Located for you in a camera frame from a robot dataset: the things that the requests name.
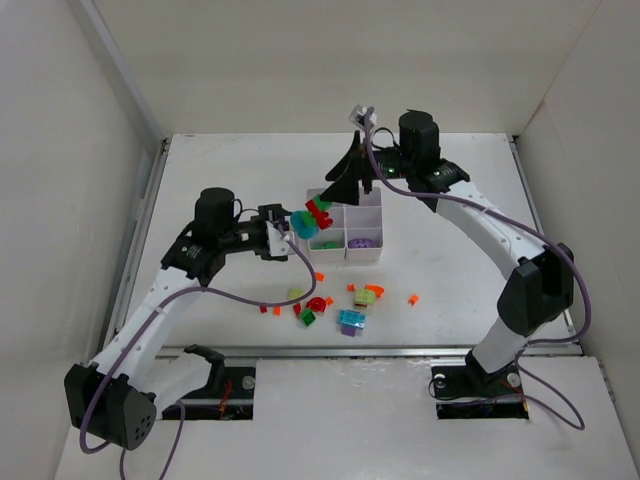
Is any teal round lego piece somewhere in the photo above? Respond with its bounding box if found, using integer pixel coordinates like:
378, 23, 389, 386
290, 210, 319, 240

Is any purple lego block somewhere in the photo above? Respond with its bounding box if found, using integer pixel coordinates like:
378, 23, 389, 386
347, 238, 376, 249

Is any green lego brick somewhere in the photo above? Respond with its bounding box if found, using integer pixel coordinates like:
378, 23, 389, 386
298, 308, 316, 327
312, 241, 342, 250

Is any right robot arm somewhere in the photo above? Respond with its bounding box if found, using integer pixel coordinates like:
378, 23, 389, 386
320, 106, 574, 396

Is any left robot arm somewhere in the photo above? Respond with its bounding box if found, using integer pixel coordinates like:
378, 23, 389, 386
64, 187, 290, 453

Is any right white compartment tray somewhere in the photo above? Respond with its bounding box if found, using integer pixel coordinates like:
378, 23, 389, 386
345, 187, 384, 264

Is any white compartment tray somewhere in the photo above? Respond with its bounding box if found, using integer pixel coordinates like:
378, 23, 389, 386
345, 187, 384, 264
306, 203, 346, 264

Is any left white compartment tray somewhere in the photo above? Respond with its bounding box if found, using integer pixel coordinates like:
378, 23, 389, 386
306, 203, 346, 264

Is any red dome lego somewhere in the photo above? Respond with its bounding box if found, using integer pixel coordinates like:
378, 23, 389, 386
306, 297, 327, 315

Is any orange teardrop lego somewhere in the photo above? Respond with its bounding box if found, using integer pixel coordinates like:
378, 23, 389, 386
364, 284, 385, 299

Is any lime pink lego brick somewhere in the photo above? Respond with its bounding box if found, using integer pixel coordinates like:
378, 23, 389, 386
353, 288, 377, 310

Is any blue lego brick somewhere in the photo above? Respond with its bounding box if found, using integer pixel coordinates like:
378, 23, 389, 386
338, 310, 366, 329

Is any purple lego under blue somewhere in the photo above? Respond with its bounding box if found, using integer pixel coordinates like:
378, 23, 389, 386
340, 324, 363, 338

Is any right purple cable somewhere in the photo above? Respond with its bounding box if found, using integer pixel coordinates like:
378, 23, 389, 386
360, 106, 593, 431

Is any purple cable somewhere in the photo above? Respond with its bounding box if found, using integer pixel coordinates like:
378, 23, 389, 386
360, 106, 593, 431
78, 209, 318, 480

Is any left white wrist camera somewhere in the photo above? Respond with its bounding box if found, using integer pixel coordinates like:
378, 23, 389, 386
266, 222, 295, 258

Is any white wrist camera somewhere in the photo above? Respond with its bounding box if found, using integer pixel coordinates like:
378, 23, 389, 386
349, 105, 377, 129
266, 222, 295, 258

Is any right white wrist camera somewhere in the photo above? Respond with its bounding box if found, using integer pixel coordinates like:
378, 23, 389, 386
349, 105, 377, 129

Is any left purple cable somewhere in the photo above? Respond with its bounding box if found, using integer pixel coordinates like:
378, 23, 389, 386
78, 209, 318, 480

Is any metal rail front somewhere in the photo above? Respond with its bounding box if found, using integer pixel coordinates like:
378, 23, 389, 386
157, 344, 583, 359

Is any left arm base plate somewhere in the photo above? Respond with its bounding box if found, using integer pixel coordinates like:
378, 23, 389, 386
179, 364, 257, 421

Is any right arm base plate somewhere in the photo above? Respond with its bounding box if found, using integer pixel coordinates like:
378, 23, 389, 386
428, 365, 529, 420

